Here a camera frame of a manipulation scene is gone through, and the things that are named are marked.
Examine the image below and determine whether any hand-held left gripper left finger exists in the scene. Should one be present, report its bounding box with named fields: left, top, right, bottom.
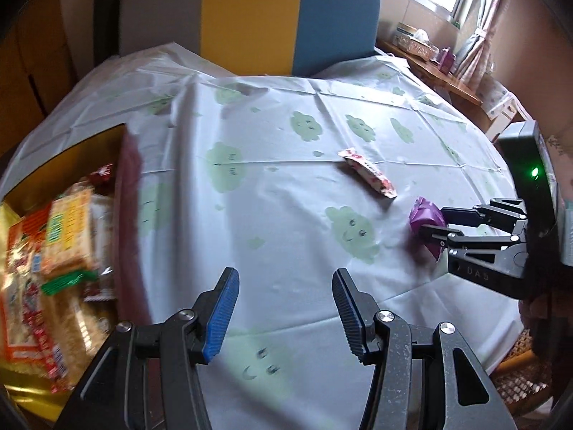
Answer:
left=54, top=267, right=240, bottom=430

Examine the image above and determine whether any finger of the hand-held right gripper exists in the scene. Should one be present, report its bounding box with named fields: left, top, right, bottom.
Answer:
left=441, top=198, right=530, bottom=234
left=418, top=225, right=521, bottom=257

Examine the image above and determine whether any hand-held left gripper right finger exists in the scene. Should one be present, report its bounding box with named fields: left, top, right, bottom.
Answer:
left=332, top=269, right=511, bottom=430

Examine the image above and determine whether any purple snack packet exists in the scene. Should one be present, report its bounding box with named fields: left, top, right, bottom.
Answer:
left=408, top=196, right=448, bottom=261

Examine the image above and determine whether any green edged wafer pack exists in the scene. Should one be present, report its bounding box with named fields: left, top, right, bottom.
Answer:
left=45, top=291, right=117, bottom=390

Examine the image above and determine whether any clear wafer pack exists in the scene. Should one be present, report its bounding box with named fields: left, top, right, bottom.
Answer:
left=42, top=186, right=99, bottom=278

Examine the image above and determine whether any small red candy packet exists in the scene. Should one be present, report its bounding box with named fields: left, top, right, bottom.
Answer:
left=90, top=164, right=115, bottom=186

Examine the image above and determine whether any red egg roll bag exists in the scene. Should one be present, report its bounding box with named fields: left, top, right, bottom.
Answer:
left=0, top=204, right=68, bottom=390

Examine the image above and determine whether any gold tin box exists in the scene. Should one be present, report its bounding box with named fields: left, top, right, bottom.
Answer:
left=0, top=123, right=153, bottom=422

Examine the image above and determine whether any person's right hand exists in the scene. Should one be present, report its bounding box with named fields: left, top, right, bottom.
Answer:
left=520, top=269, right=561, bottom=355

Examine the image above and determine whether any pale cloud print tablecloth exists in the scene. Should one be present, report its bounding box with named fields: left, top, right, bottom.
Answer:
left=0, top=42, right=533, bottom=430

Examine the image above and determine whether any white chair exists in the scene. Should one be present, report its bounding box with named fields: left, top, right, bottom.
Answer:
left=479, top=74, right=529, bottom=142

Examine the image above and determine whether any pink white snack packet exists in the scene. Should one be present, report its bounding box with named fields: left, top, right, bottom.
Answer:
left=338, top=148, right=398, bottom=199

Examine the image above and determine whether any wooden side desk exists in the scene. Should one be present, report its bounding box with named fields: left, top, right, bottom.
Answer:
left=378, top=38, right=482, bottom=106

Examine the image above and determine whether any wicker chair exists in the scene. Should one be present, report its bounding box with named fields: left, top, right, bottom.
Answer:
left=490, top=327, right=560, bottom=417

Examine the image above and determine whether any hanging floral curtain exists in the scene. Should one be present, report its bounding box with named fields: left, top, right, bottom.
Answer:
left=454, top=0, right=511, bottom=95

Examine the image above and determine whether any tissue box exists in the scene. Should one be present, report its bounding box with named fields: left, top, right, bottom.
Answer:
left=391, top=22, right=439, bottom=59

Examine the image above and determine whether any grey yellow blue chair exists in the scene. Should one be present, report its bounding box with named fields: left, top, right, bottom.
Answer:
left=117, top=0, right=381, bottom=77

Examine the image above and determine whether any wooden wardrobe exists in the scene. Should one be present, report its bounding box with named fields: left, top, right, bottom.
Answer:
left=0, top=0, right=77, bottom=153

